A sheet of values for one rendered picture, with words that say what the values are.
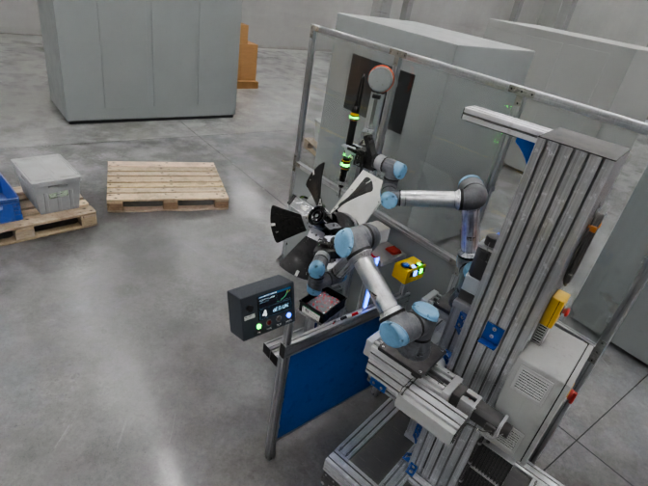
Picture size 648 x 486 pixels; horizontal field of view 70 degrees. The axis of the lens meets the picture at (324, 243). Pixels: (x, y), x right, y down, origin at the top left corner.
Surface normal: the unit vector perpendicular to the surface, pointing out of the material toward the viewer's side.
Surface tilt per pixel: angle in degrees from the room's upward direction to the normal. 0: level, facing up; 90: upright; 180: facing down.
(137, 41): 90
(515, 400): 90
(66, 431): 0
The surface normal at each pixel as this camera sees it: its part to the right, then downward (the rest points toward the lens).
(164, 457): 0.15, -0.85
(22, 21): 0.59, 0.48
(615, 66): -0.79, 0.19
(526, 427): -0.65, 0.29
